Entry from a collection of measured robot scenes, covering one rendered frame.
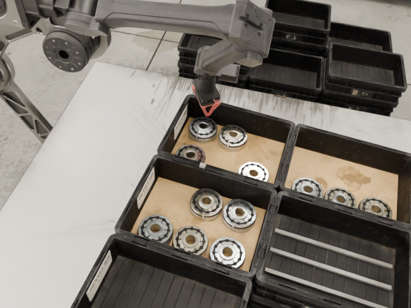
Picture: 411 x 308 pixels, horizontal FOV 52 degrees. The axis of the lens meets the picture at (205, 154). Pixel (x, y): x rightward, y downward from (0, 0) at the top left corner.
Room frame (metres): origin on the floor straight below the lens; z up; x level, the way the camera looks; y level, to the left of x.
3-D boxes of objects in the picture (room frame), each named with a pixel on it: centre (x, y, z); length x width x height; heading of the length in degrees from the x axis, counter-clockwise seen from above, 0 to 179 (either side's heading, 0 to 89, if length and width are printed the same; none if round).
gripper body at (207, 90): (1.04, 0.02, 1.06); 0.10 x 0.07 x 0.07; 23
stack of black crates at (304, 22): (2.31, -0.48, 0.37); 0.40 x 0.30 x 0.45; 81
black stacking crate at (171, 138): (0.94, -0.07, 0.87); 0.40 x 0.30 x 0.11; 75
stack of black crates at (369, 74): (1.85, -0.81, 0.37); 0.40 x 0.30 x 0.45; 81
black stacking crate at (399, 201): (0.84, -0.46, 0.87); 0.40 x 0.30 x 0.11; 75
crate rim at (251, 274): (0.65, 0.00, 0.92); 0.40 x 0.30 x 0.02; 75
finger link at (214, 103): (1.03, 0.01, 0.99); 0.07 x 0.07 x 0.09; 23
